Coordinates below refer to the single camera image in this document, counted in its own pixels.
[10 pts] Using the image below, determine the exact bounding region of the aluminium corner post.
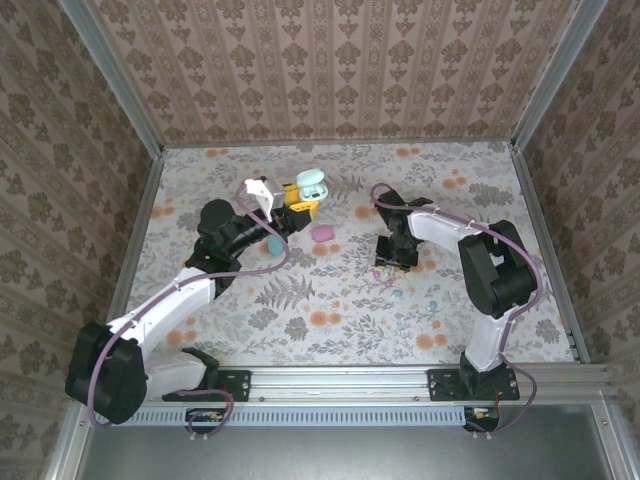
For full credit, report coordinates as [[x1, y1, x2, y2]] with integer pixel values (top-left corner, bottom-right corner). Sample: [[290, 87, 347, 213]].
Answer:
[[57, 0, 165, 159], [510, 0, 611, 154]]

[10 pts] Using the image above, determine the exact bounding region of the small wired connector board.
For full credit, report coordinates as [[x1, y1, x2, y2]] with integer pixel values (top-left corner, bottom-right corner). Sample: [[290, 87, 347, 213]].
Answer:
[[463, 405, 501, 434], [185, 407, 227, 435]]

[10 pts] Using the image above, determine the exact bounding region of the grey metal panel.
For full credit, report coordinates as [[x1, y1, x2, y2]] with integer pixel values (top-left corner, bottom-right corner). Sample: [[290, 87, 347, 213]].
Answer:
[[47, 402, 640, 480]]

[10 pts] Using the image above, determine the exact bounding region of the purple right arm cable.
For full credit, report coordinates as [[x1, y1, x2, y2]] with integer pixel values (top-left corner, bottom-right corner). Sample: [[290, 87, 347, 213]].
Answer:
[[369, 182, 546, 441]]

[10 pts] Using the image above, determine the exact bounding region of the wide aluminium extrusion beam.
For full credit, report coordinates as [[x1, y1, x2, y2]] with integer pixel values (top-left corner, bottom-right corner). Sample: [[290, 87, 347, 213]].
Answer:
[[72, 363, 617, 405]]

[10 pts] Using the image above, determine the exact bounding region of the slotted grey cable duct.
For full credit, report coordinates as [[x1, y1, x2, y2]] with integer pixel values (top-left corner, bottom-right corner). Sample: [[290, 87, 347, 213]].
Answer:
[[91, 405, 471, 428]]

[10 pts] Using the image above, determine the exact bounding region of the thin aluminium frame rail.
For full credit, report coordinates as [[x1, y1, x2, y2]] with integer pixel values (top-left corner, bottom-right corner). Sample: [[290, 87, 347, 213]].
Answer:
[[160, 141, 517, 150]]

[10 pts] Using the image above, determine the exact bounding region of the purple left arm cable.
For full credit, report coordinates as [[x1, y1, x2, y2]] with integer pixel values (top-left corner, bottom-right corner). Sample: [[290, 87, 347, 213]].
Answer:
[[87, 182, 292, 442]]

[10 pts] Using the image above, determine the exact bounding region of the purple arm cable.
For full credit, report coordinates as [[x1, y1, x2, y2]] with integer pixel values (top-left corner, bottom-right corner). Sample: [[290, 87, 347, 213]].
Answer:
[[369, 182, 546, 441], [87, 182, 292, 442]]

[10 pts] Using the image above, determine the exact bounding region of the mint green earbud charging case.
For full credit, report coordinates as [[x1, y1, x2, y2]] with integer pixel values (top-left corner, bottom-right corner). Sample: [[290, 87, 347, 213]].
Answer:
[[294, 168, 332, 204]]

